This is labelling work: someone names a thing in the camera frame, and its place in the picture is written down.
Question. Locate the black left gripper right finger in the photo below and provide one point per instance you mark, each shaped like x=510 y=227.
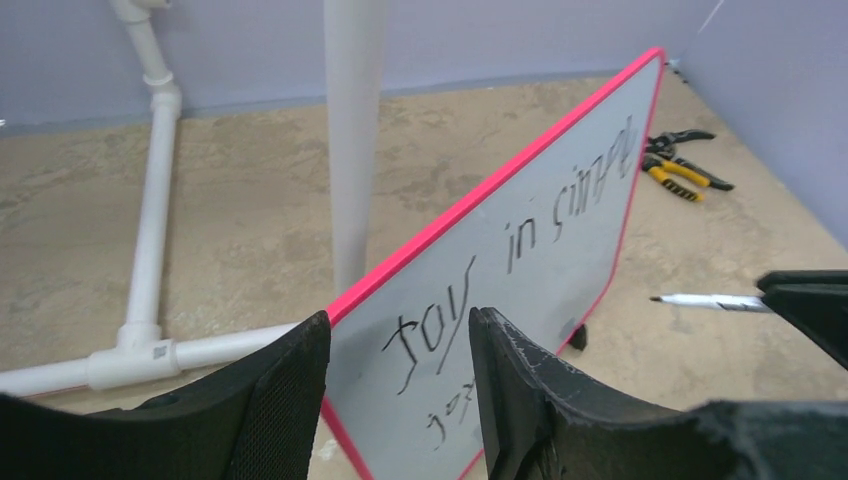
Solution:
x=543 y=418

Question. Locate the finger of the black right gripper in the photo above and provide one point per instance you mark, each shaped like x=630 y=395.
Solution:
x=818 y=311
x=802 y=277

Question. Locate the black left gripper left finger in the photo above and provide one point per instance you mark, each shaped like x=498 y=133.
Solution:
x=253 y=419

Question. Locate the white marker pen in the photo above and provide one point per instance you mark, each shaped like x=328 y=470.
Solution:
x=739 y=303

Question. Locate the red framed whiteboard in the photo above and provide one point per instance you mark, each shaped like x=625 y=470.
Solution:
x=538 y=241

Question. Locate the black whiteboard foot right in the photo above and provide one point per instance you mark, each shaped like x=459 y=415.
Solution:
x=579 y=338

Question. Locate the yellow handled pliers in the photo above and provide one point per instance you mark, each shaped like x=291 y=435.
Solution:
x=678 y=174

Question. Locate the black handled pliers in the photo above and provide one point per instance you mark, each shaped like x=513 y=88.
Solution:
x=664 y=145

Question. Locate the white PVC pipe frame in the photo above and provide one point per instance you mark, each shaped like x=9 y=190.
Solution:
x=354 y=38

